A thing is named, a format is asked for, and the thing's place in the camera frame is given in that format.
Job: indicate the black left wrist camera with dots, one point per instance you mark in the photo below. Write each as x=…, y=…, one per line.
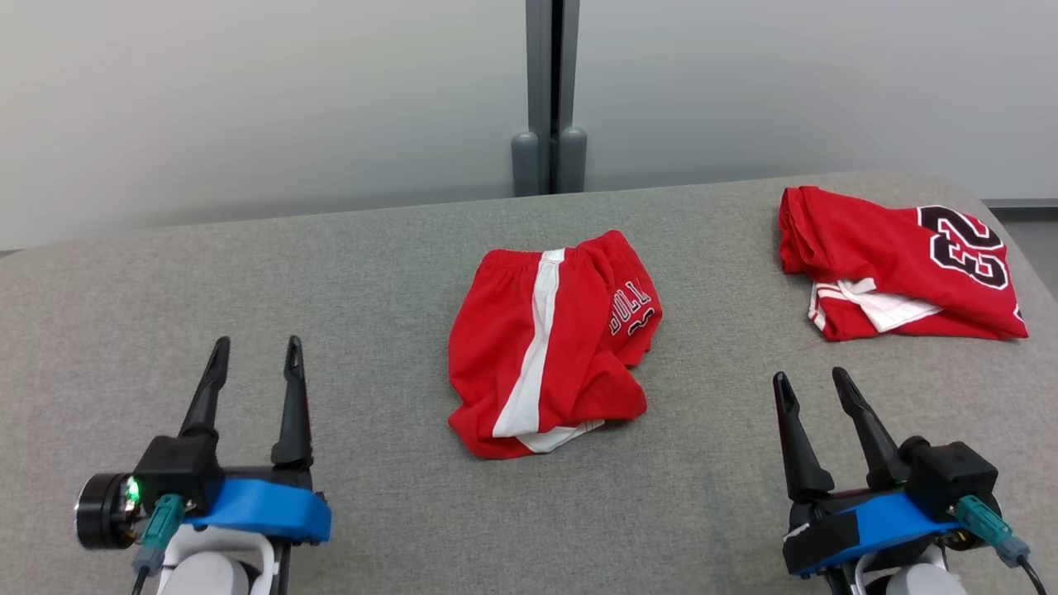
x=175, y=467

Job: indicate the grey cylinder post foot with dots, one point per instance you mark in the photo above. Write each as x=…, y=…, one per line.
x=524, y=165
x=572, y=161

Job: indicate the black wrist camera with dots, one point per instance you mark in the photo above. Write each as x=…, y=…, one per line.
x=955, y=475
x=175, y=467

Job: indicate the grey fabric sofa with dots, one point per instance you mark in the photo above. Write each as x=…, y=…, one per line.
x=372, y=330

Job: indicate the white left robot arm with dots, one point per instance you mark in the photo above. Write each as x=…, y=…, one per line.
x=207, y=574

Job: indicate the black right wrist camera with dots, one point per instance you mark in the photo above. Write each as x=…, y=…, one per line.
x=955, y=475

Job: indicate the red shorts with white stripe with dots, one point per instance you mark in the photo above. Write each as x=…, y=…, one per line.
x=579, y=355

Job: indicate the grey door frame post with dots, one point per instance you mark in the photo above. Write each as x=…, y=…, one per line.
x=539, y=66

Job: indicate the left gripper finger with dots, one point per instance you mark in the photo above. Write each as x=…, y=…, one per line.
x=207, y=405
x=293, y=413

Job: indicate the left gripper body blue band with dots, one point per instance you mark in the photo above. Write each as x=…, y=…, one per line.
x=264, y=508

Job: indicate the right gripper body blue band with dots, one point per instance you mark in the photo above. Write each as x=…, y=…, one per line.
x=888, y=522

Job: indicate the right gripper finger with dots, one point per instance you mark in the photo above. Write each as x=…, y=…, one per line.
x=800, y=454
x=872, y=446

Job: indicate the red basketball jersey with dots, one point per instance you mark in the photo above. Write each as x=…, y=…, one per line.
x=868, y=248

